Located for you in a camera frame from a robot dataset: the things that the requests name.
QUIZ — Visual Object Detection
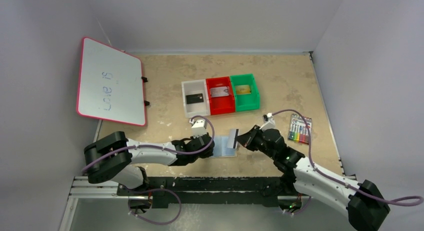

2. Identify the beige leather card holder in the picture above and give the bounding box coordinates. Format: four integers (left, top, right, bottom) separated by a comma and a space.
211, 136, 237, 158

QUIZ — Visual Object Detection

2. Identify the pack of coloured markers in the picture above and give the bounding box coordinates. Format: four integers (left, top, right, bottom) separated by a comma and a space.
288, 113, 312, 145

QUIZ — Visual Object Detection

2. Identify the green plastic bin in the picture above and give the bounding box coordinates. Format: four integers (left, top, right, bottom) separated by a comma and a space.
229, 73, 261, 112

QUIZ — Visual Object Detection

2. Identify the red plastic bin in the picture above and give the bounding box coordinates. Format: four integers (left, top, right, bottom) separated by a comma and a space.
205, 76, 236, 115

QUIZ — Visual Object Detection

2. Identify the white striped card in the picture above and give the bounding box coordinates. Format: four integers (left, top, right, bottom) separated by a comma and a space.
209, 86, 230, 98
226, 128, 239, 149

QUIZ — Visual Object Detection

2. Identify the white plastic bin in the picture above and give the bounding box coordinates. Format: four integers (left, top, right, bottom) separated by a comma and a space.
181, 79, 211, 118

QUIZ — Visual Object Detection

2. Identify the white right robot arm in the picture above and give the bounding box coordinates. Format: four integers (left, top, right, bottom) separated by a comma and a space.
236, 125, 391, 231

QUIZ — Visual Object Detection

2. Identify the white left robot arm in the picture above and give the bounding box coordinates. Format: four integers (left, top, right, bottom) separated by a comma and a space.
81, 131, 215, 189

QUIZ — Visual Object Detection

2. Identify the black credit card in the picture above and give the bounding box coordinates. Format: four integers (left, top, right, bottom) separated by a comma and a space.
185, 93, 204, 105

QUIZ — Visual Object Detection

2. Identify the gold credit card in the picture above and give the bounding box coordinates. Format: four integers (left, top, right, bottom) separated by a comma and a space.
234, 84, 252, 96

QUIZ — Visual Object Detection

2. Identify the pink framed whiteboard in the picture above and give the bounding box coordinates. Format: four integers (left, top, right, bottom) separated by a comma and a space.
76, 37, 150, 127

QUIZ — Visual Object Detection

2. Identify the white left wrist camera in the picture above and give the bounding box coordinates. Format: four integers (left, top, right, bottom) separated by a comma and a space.
189, 118, 207, 138

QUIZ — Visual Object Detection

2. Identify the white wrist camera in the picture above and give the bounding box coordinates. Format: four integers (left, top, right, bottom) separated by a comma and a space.
260, 112, 276, 131
189, 118, 207, 138

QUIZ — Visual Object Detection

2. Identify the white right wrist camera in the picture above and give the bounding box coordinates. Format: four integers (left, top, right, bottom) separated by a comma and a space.
260, 112, 276, 131

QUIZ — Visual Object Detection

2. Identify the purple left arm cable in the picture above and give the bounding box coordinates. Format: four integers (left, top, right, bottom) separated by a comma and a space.
81, 115, 216, 174

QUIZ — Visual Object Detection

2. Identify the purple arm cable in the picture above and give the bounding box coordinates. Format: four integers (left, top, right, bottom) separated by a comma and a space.
81, 115, 216, 174
271, 109, 424, 207

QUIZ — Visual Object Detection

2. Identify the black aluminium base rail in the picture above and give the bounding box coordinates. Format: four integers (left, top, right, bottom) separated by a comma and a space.
70, 176, 309, 214

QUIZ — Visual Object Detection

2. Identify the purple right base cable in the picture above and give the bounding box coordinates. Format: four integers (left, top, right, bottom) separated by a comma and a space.
281, 196, 312, 217

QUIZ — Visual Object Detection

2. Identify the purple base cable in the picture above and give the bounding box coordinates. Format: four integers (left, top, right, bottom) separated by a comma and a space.
127, 188, 182, 225
281, 196, 312, 217

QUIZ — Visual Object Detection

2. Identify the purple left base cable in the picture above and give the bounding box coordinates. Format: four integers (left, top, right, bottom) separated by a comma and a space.
127, 188, 182, 225

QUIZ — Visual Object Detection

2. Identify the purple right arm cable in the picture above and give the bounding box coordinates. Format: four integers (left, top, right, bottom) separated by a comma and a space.
271, 109, 424, 207

